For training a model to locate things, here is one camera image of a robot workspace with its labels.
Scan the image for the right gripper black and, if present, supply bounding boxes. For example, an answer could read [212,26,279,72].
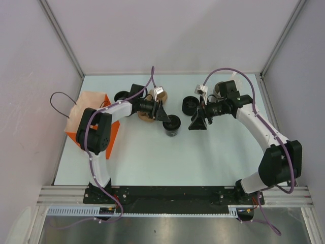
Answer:
[189,96,228,130]

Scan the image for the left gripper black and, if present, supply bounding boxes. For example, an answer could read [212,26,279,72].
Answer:
[138,98,170,122]

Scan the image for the black cup lid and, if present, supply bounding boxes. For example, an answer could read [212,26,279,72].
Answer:
[162,114,181,131]

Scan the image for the orange paper bag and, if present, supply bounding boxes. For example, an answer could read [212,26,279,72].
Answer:
[64,91,120,160]

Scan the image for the dark single cup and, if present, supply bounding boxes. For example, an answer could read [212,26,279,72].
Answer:
[164,126,180,137]

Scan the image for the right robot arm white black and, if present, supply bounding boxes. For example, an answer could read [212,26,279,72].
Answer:
[188,80,303,204]

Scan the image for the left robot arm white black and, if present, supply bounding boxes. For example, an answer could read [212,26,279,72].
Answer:
[76,84,171,203]

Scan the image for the middle black coffee cup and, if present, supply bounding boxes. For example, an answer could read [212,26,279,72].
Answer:
[182,96,199,116]

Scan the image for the black coffee cup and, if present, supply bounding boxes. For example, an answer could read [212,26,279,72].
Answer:
[182,96,199,116]
[114,91,130,102]

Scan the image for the left black coffee cup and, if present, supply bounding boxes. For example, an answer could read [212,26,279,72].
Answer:
[114,91,130,102]

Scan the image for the left brown pulp cup carrier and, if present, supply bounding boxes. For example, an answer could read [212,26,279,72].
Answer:
[137,90,168,123]

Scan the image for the grey straw holder cup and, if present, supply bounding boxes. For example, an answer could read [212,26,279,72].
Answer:
[213,82,222,99]

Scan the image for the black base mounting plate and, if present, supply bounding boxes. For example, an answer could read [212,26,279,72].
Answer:
[83,185,264,212]

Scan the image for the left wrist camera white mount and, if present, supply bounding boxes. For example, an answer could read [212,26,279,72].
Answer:
[152,86,164,100]

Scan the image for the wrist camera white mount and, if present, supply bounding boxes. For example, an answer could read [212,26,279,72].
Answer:
[152,86,164,100]
[194,84,208,103]

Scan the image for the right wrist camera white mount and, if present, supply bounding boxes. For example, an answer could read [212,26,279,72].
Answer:
[194,84,208,103]

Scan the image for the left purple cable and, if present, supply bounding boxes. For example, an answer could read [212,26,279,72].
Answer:
[49,66,156,230]

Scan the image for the purple cable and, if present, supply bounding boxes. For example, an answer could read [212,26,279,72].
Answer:
[49,66,156,230]
[202,68,297,237]

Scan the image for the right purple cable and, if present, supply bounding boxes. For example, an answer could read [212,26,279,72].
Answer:
[202,68,297,237]

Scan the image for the aluminium frame rail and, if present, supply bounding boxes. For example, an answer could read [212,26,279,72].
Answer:
[37,186,314,208]

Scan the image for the white slotted cable duct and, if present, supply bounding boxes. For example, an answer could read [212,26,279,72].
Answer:
[47,206,238,218]

